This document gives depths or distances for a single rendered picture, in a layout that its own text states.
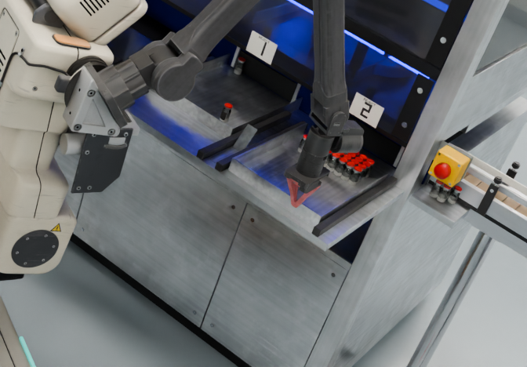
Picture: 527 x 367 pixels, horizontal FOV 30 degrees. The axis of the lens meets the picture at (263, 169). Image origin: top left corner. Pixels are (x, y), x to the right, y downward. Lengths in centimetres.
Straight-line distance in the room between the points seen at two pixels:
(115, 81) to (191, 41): 16
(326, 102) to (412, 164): 51
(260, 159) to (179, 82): 62
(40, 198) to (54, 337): 102
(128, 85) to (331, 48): 43
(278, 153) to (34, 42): 83
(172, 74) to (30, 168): 42
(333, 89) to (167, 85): 39
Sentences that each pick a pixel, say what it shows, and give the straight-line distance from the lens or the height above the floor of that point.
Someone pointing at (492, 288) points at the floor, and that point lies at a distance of 407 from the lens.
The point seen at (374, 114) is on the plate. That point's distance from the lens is 251.
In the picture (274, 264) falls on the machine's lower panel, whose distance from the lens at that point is 282.
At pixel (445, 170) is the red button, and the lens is 243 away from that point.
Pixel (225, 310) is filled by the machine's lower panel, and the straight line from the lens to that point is 299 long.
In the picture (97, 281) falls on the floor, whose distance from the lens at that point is 328.
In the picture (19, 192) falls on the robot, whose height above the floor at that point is 87.
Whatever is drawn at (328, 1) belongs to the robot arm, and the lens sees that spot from 194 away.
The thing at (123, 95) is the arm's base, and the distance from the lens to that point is 181.
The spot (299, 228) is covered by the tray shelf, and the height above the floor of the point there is 87.
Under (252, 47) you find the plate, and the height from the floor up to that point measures 101.
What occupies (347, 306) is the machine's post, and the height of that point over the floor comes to 48.
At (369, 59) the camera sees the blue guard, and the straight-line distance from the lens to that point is 249.
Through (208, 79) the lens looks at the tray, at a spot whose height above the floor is 88.
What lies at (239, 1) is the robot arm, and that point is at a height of 140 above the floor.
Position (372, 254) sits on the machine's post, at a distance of 264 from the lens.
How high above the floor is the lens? 206
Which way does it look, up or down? 30 degrees down
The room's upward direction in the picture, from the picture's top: 21 degrees clockwise
